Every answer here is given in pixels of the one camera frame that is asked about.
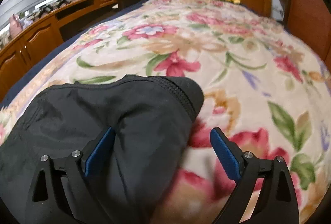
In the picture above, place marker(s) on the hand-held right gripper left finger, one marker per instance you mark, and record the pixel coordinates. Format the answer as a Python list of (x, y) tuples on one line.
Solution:
[(100, 151)]

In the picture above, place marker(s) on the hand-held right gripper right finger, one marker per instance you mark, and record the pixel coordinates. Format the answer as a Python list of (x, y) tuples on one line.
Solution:
[(225, 154)]

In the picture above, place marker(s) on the black jacket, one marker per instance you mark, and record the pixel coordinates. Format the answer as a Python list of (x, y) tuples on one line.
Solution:
[(77, 115)]

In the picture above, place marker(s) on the floral blanket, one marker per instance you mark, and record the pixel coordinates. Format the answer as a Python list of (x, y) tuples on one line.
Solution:
[(206, 40)]

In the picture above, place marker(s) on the wooden desk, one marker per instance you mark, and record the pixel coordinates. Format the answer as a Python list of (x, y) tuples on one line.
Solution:
[(38, 40)]

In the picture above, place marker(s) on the pink bag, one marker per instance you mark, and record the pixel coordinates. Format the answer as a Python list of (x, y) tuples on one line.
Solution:
[(15, 26)]

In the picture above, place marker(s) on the black desk gadget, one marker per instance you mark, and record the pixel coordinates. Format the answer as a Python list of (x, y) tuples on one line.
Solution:
[(46, 9), (63, 1)]

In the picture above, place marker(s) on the wooden louvered wardrobe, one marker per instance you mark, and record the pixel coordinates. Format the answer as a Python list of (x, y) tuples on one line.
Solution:
[(305, 6)]

